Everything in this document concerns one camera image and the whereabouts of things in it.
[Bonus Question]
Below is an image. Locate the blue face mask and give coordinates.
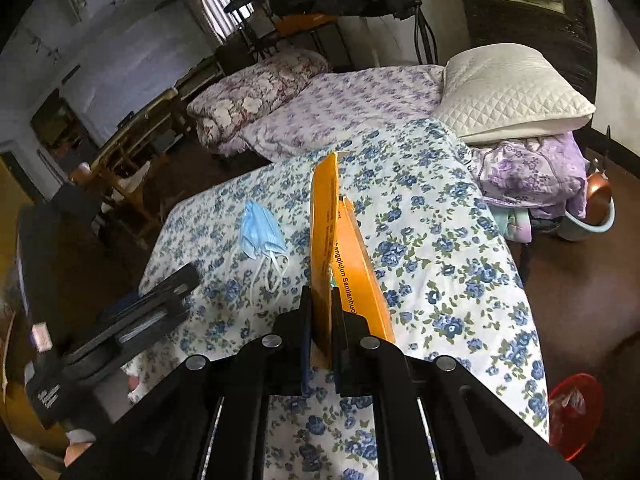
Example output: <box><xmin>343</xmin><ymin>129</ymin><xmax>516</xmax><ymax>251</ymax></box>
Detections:
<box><xmin>239</xmin><ymin>200</ymin><xmax>290</xmax><ymax>294</ymax></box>

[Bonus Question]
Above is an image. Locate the red trash bin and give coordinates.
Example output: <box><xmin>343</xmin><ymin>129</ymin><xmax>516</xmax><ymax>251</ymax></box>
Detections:
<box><xmin>548</xmin><ymin>373</ymin><xmax>604</xmax><ymax>462</ymax></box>

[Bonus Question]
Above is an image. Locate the bare human hand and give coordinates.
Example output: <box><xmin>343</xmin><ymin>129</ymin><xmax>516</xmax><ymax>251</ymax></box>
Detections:
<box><xmin>64</xmin><ymin>429</ymin><xmax>96</xmax><ymax>467</ymax></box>

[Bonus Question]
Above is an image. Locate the blue floral quilt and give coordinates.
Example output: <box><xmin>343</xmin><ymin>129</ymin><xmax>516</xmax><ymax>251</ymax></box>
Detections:
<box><xmin>126</xmin><ymin>119</ymin><xmax>549</xmax><ymax>479</ymax></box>

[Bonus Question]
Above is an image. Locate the wooden chair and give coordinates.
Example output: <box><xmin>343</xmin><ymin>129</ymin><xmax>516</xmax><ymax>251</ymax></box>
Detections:
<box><xmin>70</xmin><ymin>154</ymin><xmax>170</xmax><ymax>250</ymax></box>

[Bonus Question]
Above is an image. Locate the purple floral bed sheet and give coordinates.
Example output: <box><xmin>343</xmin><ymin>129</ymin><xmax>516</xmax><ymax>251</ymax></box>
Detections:
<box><xmin>236</xmin><ymin>65</ymin><xmax>445</xmax><ymax>162</ymax></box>

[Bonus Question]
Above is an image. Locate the pink floral rolled comforter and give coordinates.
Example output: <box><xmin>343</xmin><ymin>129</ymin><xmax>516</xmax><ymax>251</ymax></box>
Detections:
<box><xmin>186</xmin><ymin>49</ymin><xmax>330</xmax><ymax>153</ymax></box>

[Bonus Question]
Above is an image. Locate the light blue plastic basin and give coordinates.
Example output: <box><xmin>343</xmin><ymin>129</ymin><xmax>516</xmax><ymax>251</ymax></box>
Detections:
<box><xmin>555</xmin><ymin>199</ymin><xmax>618</xmax><ymax>243</ymax></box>

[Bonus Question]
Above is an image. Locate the wooden desk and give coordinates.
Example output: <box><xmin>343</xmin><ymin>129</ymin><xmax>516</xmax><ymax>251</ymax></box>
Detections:
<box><xmin>90</xmin><ymin>56</ymin><xmax>224</xmax><ymax>174</ymax></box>

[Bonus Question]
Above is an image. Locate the purple floral folded blanket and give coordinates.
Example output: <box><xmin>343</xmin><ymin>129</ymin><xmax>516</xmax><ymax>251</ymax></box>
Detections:
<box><xmin>468</xmin><ymin>132</ymin><xmax>587</xmax><ymax>219</ymax></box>

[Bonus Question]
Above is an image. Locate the copper colored pan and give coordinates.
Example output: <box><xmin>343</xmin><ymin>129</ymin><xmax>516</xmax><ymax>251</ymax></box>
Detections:
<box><xmin>581</xmin><ymin>127</ymin><xmax>615</xmax><ymax>226</ymax></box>

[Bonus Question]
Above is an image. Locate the white quilted pillow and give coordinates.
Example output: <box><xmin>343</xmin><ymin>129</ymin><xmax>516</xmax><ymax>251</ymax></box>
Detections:
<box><xmin>432</xmin><ymin>44</ymin><xmax>597</xmax><ymax>145</ymax></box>

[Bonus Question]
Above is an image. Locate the black floor fan stand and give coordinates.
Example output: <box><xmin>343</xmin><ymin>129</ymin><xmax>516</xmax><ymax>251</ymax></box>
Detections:
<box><xmin>411</xmin><ymin>0</ymin><xmax>438</xmax><ymax>64</ymax></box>

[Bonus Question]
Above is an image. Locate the framed landscape painting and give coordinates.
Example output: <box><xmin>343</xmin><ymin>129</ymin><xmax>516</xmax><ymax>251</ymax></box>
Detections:
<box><xmin>462</xmin><ymin>0</ymin><xmax>598</xmax><ymax>102</ymax></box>

